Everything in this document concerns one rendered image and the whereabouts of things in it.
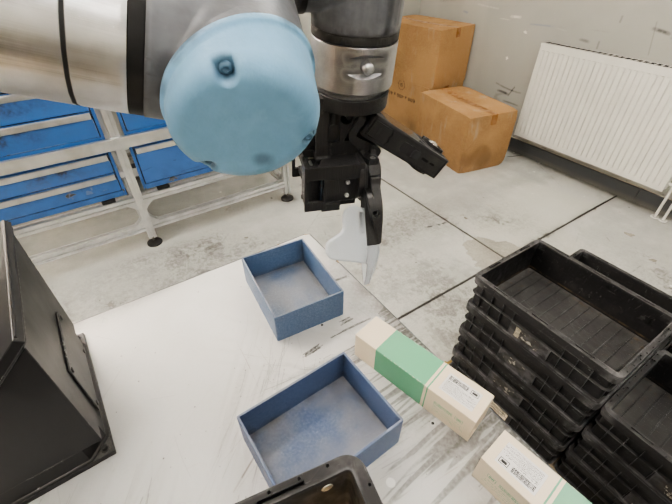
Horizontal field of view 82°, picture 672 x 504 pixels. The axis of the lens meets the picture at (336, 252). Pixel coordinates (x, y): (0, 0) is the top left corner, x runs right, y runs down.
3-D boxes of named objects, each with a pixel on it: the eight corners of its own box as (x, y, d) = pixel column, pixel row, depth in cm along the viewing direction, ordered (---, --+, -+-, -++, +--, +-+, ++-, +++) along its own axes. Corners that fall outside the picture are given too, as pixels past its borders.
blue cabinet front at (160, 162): (143, 188, 197) (101, 71, 161) (271, 154, 228) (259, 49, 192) (145, 191, 195) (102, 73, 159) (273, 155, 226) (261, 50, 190)
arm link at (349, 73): (380, 22, 36) (416, 50, 31) (374, 73, 40) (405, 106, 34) (302, 22, 35) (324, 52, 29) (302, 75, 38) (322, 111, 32)
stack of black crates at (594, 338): (444, 368, 136) (473, 274, 107) (499, 330, 149) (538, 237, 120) (547, 469, 110) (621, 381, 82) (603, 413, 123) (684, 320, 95)
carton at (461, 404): (354, 354, 74) (355, 334, 70) (374, 335, 78) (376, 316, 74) (467, 441, 62) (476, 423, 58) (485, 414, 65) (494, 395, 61)
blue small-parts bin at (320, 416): (290, 528, 53) (286, 510, 48) (243, 438, 62) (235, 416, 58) (399, 441, 62) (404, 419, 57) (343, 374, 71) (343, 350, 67)
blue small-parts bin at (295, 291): (245, 280, 90) (240, 257, 86) (304, 260, 96) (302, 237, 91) (277, 341, 77) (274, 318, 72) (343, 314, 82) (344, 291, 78)
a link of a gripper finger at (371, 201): (356, 243, 44) (348, 166, 43) (371, 241, 45) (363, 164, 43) (370, 247, 40) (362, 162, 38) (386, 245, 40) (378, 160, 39)
